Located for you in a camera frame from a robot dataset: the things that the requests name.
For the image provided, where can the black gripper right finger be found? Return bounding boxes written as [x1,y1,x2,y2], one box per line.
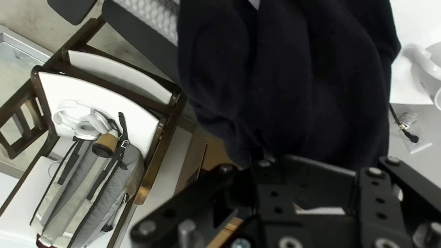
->
[357,155,441,248]

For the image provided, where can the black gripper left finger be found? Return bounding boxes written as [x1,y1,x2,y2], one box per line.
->
[129,161,259,247]

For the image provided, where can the black towel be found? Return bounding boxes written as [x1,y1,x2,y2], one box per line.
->
[176,0,402,172]

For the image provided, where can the grey backpack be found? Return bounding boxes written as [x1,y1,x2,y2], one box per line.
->
[29,135,146,248]

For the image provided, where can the dark wooden chair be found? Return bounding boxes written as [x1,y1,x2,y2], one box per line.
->
[0,15,189,248]

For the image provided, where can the white headphones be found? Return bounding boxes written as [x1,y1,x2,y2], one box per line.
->
[51,99,121,142]

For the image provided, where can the grey office chair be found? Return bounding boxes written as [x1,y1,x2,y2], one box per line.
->
[100,0,204,135]

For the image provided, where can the black chair armrest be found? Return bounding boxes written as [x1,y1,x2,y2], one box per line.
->
[47,0,99,28]

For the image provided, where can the black cable with connector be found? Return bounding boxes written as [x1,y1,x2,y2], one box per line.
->
[387,104,420,145]

